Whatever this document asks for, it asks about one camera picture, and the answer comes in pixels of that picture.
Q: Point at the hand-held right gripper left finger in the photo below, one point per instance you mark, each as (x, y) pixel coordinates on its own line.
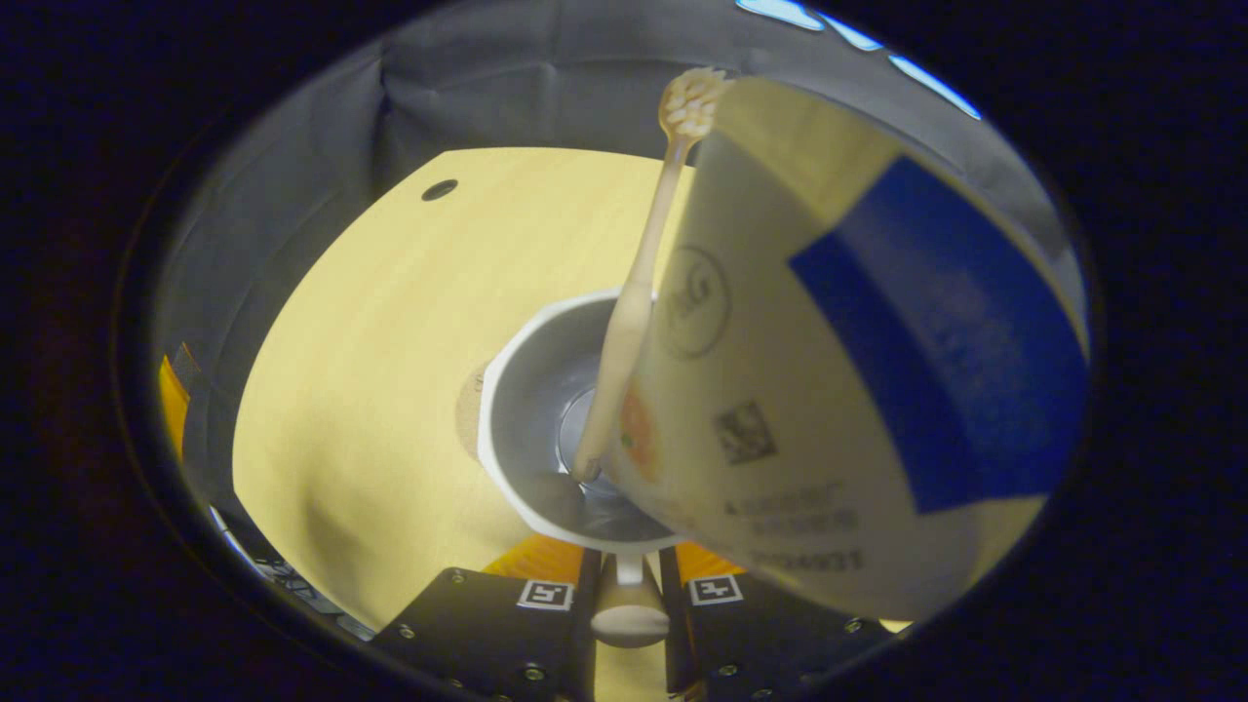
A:
(585, 624)

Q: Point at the black backdrop cloth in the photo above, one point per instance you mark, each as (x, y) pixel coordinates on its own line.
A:
(487, 68)

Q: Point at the white toothpaste tube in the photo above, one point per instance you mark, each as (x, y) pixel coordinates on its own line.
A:
(829, 390)

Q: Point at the round cork coaster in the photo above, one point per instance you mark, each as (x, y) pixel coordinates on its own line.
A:
(470, 414)

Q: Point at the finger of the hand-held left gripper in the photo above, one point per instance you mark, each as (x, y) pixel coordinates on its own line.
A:
(174, 400)

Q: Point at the beige toothbrush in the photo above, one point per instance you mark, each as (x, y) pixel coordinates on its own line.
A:
(634, 292)

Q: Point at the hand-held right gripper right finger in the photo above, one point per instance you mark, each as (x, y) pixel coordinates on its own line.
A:
(673, 604)

